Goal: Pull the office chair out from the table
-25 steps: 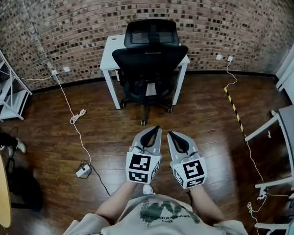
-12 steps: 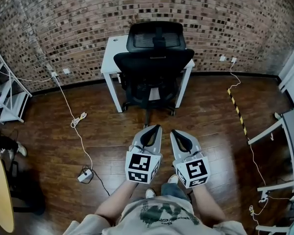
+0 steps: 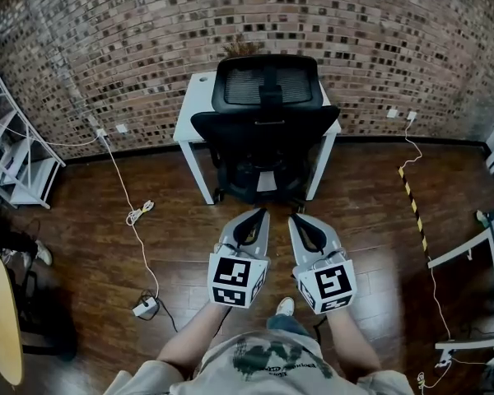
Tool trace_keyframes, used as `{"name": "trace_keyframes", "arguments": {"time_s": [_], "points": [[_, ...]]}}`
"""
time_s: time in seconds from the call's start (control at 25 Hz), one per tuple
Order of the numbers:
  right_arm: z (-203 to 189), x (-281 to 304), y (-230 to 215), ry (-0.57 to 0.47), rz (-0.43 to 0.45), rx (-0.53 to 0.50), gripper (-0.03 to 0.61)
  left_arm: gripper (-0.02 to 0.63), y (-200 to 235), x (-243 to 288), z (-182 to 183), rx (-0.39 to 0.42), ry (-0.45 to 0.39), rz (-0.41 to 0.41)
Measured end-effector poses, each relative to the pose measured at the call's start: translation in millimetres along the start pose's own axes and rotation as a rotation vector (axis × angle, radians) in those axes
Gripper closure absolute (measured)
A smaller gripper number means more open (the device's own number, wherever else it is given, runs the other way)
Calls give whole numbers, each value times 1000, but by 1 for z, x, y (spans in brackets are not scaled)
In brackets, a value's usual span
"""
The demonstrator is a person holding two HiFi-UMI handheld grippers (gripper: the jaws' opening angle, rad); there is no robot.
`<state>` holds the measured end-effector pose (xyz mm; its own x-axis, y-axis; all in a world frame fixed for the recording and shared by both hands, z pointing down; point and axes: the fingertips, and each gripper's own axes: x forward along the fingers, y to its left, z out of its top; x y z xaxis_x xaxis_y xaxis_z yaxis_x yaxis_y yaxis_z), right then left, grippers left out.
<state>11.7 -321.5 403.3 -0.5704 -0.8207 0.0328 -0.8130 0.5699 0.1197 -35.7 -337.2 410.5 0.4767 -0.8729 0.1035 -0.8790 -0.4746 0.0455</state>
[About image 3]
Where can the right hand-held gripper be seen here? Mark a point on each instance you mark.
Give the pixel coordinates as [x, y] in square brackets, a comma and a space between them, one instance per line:
[329, 286]

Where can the white table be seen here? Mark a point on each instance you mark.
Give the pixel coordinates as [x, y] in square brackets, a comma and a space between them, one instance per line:
[195, 109]

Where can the white wall socket with plug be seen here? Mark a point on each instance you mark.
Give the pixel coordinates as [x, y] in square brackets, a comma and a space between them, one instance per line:
[411, 116]

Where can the white power adapter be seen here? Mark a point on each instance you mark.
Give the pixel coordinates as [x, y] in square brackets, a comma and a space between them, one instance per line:
[145, 307]

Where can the round wooden table top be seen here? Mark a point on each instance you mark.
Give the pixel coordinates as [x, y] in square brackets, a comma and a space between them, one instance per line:
[2, 323]

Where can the person's left forearm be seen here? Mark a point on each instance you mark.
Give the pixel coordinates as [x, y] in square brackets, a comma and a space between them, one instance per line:
[193, 337]

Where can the yellow black striped floor strip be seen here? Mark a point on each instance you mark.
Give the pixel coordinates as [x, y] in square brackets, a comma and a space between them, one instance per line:
[413, 208]

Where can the white metal shelf rack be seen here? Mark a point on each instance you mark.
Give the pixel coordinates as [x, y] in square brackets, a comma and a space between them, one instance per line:
[22, 167]

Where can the person's white shoe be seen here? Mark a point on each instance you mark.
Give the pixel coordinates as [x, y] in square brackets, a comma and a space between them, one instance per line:
[286, 306]

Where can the white power strip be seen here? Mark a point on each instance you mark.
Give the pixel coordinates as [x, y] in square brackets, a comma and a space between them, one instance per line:
[444, 358]

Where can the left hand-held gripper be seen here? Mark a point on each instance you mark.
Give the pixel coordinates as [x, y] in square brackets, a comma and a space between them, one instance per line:
[236, 276]

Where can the person's blue jeans leg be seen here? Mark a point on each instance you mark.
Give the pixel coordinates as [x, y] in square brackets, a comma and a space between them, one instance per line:
[288, 325]

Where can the person's right forearm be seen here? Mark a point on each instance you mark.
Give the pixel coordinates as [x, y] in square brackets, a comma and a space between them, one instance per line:
[352, 340]

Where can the black mesh office chair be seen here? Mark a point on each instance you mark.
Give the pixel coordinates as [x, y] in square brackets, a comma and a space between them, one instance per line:
[267, 138]

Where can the person's beige printed shirt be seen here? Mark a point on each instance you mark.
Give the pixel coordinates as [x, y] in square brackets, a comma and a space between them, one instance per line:
[263, 368]

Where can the dried brown plant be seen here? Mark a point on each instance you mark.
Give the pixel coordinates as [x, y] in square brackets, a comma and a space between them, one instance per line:
[242, 47]

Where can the black table base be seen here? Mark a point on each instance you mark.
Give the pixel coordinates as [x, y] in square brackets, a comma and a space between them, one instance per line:
[45, 327]

